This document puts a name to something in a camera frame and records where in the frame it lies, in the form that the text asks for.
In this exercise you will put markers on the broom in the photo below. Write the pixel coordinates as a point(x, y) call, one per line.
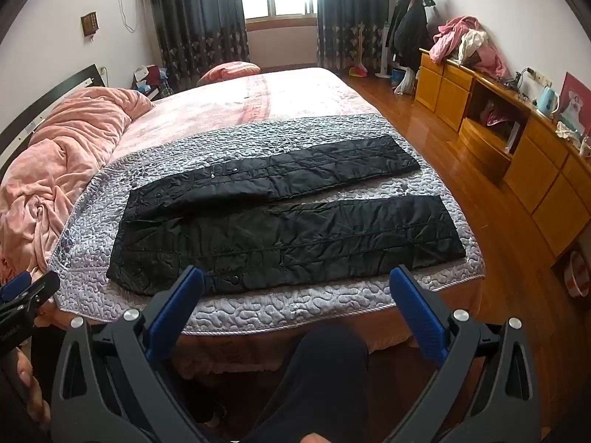
point(358, 70)

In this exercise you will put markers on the pile of colourful bedside clutter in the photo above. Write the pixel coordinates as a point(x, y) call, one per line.
point(150, 80)

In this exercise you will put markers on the person's left hand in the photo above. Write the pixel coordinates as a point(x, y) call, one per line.
point(30, 378)

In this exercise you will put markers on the blue bucket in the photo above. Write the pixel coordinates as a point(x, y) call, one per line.
point(397, 76)

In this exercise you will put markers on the coat rack with dark coats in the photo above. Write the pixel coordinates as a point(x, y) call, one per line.
point(408, 27)

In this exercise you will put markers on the dark wooden headboard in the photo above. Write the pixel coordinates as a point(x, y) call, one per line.
point(46, 97)

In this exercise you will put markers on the pink bag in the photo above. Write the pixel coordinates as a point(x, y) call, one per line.
point(493, 114)

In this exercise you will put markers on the orange pink pillow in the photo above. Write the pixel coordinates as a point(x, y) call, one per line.
point(231, 71)

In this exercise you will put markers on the pink bed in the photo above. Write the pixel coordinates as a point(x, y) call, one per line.
point(286, 97)

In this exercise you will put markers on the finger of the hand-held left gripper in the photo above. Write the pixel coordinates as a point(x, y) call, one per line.
point(14, 284)
point(39, 290)

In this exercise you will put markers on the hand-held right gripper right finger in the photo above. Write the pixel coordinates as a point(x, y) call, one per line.
point(415, 314)

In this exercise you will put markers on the pink fleece blanket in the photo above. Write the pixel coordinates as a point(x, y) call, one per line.
point(69, 147)

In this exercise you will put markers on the white standing fan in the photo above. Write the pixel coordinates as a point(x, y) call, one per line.
point(384, 55)

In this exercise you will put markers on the light blue electric kettle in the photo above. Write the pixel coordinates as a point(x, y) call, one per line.
point(547, 101)

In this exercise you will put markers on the pile of pink clothes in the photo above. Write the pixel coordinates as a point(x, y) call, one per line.
point(455, 37)

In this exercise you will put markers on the black pants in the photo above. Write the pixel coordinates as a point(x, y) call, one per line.
point(277, 240)

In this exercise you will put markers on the person's leg in dark trousers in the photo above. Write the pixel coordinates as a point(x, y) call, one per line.
point(314, 378)

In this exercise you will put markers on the white plastic bag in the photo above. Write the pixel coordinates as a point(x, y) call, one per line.
point(406, 84)

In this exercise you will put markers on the pink basin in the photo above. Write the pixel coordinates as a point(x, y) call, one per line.
point(577, 277)

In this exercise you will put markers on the long wooden cabinet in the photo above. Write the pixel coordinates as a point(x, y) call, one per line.
point(531, 170)

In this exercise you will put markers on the red picture frame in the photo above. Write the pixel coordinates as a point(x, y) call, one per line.
point(575, 101)

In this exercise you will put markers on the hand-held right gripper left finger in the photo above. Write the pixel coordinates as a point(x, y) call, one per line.
point(178, 307)

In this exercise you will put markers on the small wooden wall box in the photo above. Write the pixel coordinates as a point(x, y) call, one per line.
point(89, 23)

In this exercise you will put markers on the dark patterned curtain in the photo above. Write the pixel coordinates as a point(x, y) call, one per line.
point(194, 18)
point(351, 18)

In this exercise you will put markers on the grey quilted bed cover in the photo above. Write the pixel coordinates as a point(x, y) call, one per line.
point(277, 316)

